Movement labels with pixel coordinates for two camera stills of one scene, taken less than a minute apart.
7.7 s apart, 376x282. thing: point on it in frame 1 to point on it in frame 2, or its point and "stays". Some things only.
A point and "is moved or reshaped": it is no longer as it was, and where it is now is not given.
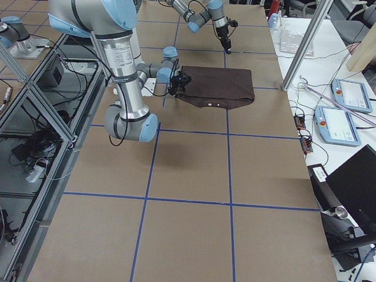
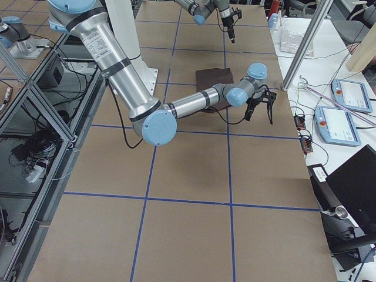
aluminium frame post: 307,44 stays
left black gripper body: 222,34 to 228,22
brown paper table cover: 215,195 stays
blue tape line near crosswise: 190,201 stays
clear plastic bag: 291,42 stays
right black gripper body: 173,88 to 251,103
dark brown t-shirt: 220,88 is moved or reshaped
